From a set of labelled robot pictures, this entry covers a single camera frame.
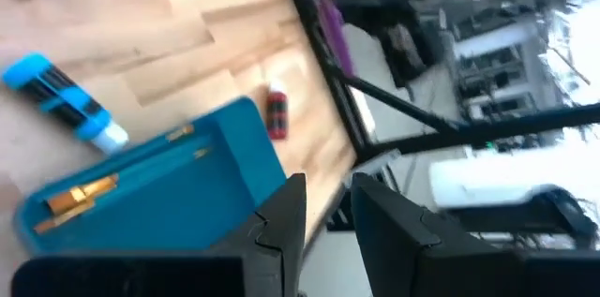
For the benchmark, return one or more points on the black equipment cart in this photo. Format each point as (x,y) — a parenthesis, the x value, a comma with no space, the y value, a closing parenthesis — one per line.
(515,123)

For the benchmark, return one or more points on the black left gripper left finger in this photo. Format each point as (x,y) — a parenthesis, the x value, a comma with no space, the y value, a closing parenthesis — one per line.
(276,241)

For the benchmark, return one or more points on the black metal table frame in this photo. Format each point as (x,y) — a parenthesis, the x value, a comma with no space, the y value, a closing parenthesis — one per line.
(349,109)

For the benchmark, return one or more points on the thin paintbrush gold ferrule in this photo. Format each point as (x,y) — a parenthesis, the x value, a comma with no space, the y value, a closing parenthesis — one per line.
(180,133)
(202,152)

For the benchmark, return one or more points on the grey shelving unit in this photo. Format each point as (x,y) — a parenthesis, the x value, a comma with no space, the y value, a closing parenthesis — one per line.
(497,63)

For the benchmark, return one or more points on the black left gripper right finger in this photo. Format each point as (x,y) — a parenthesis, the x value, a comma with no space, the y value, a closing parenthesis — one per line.
(398,241)

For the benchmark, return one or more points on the large teal plastic tray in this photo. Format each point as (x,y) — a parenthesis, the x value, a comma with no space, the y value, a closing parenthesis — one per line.
(187,212)

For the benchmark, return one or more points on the white box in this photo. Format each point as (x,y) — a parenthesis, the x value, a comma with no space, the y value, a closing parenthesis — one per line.
(492,175)

